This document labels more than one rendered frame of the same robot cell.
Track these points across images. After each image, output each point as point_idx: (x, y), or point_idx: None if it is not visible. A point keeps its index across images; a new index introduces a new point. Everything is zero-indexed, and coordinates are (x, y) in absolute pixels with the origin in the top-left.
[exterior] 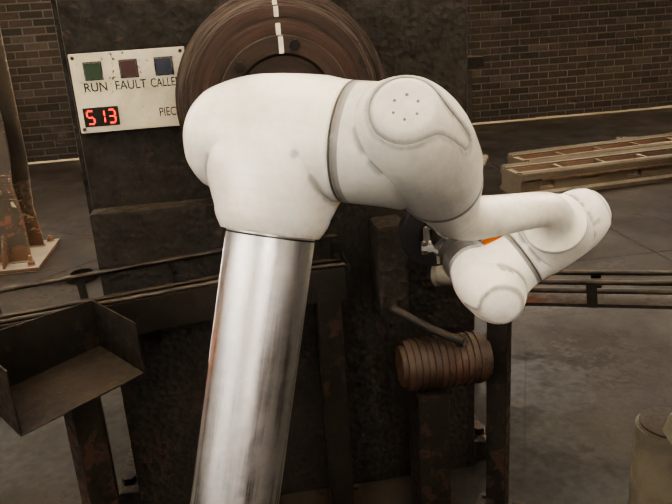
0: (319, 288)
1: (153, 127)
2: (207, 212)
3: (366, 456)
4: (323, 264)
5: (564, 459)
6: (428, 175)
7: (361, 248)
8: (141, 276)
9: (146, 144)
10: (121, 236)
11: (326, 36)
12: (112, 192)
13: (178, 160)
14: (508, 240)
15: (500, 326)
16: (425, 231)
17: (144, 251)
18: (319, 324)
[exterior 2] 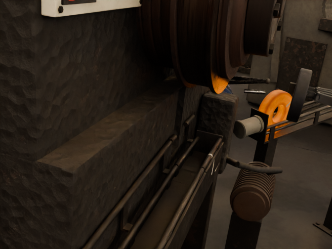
0: (215, 167)
1: (117, 9)
2: (150, 120)
3: None
4: (216, 145)
5: (211, 224)
6: None
7: (193, 124)
8: (103, 234)
9: (98, 36)
10: (97, 187)
11: None
12: (61, 122)
13: (116, 58)
14: None
15: (272, 152)
16: (327, 95)
17: (109, 197)
18: (210, 199)
